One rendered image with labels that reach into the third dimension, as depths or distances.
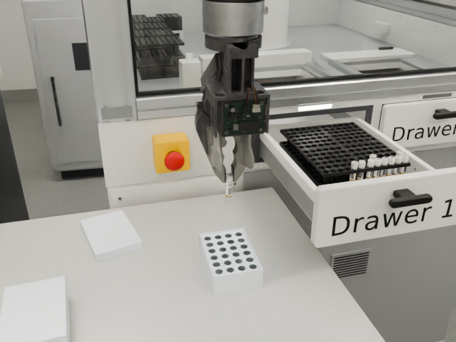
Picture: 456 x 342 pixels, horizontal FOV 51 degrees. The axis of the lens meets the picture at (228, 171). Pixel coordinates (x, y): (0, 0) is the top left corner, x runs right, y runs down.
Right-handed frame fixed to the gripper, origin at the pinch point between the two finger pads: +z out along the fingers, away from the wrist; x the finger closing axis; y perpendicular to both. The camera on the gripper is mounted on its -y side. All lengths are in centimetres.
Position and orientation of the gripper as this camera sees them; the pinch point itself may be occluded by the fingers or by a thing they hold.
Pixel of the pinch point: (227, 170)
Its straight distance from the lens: 69.9
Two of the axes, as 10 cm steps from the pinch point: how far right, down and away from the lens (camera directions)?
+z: -0.1, 8.9, 4.6
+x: 9.7, -1.0, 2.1
